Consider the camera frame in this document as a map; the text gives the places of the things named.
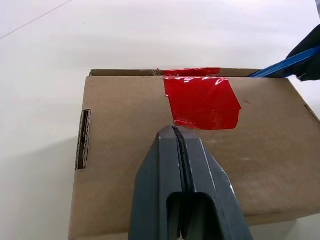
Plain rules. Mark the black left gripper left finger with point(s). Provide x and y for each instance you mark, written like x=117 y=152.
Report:
x=157 y=175

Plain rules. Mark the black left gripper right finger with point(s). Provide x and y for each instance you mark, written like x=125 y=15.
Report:
x=207 y=190

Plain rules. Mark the brown cardboard box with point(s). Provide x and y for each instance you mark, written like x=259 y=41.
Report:
x=120 y=120

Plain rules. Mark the blue utility knife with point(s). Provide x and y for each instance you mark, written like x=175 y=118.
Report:
x=287 y=63

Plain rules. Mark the red adhesive tape piece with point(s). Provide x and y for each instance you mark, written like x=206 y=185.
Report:
x=202 y=102

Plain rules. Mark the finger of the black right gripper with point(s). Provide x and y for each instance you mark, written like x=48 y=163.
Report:
x=308 y=40
x=310 y=70

